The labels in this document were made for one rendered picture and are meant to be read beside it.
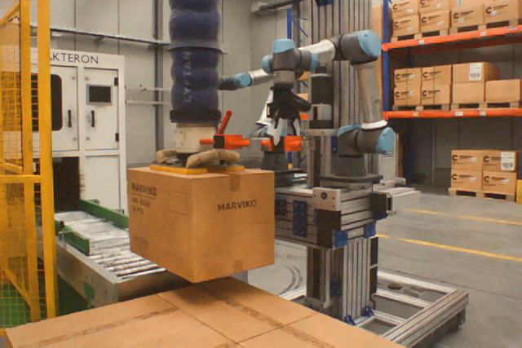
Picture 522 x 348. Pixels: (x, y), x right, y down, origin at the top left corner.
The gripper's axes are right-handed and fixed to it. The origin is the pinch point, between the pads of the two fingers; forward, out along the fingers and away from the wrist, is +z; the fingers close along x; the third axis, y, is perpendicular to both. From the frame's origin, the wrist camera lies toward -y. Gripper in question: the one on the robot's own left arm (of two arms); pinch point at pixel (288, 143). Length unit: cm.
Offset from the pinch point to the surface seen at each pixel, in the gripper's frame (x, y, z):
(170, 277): 10, 68, 62
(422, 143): -814, 429, 11
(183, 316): 23, 34, 66
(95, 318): 50, 53, 66
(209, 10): 0, 49, -56
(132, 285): 28, 68, 62
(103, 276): 35, 85, 61
